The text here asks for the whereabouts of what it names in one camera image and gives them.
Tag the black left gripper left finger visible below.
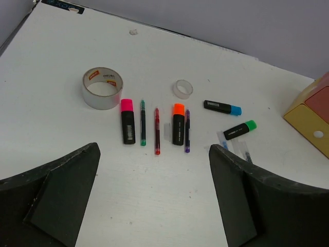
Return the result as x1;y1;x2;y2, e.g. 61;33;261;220
1;143;101;246

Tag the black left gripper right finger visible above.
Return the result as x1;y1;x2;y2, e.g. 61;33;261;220
209;145;328;246

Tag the green cap black highlighter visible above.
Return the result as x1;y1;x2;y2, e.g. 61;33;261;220
223;120;257;140

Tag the yellow drawer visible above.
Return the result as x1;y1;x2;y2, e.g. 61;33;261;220
283;78;328;157

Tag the blue cap black highlighter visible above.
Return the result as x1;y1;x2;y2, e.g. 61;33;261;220
204;100;242;116

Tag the purple pen refill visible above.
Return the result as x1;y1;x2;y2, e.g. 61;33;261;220
185;109;190;153

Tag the pink cap black highlighter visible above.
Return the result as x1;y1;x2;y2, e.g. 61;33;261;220
120;99;136;145

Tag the orange cap black highlighter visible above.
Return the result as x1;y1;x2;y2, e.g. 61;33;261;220
172;103;185;146

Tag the large clear tape roll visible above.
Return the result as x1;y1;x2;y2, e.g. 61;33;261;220
82;67;123;110

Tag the black pen refill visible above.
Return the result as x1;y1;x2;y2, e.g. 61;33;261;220
240;141;253;164

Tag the blue pen refill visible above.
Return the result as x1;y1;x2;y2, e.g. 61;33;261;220
217;131;229;150

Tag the red pen refill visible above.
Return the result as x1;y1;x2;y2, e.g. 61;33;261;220
155;108;160;155

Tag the green pen refill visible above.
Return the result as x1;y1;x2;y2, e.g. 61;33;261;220
140;99;147;146

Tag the small clear tape roll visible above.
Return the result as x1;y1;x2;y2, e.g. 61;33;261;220
173;80;193;100

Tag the black label sticker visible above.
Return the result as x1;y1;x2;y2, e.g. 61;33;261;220
41;0;85;14

